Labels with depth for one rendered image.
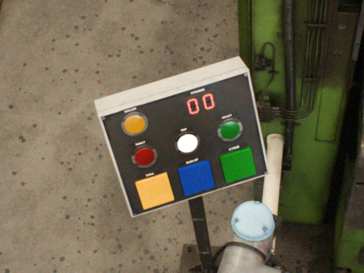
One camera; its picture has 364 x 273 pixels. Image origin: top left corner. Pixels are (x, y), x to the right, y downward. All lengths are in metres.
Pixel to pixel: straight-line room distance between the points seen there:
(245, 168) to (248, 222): 0.39
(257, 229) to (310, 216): 1.34
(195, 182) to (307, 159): 0.66
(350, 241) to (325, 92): 0.56
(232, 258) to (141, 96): 0.45
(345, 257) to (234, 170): 0.86
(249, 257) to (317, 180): 1.10
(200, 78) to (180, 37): 1.58
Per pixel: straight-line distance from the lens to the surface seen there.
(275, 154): 2.11
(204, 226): 2.21
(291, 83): 1.88
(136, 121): 1.57
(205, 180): 1.67
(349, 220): 2.16
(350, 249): 2.39
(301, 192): 2.47
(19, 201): 2.90
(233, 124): 1.63
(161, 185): 1.66
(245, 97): 1.61
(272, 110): 1.99
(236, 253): 1.32
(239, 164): 1.68
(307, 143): 2.17
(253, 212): 1.32
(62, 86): 3.12
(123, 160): 1.62
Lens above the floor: 2.50
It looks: 60 degrees down
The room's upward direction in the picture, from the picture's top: 11 degrees counter-clockwise
